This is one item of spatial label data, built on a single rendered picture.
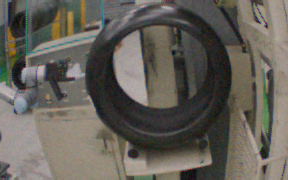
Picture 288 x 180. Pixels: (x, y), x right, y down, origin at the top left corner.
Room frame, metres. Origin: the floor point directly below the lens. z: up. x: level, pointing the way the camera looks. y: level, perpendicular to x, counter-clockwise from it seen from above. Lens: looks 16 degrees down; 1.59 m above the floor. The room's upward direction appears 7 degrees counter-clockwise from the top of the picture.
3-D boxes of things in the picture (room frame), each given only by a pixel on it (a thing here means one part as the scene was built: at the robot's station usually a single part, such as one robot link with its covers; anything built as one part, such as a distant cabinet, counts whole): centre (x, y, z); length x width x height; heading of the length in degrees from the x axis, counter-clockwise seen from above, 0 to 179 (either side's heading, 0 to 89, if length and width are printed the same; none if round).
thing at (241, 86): (1.92, -0.47, 1.05); 0.20 x 0.15 x 0.30; 176
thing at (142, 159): (1.74, 0.06, 0.83); 0.36 x 0.09 x 0.06; 176
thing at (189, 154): (1.73, -0.08, 0.80); 0.37 x 0.36 x 0.02; 86
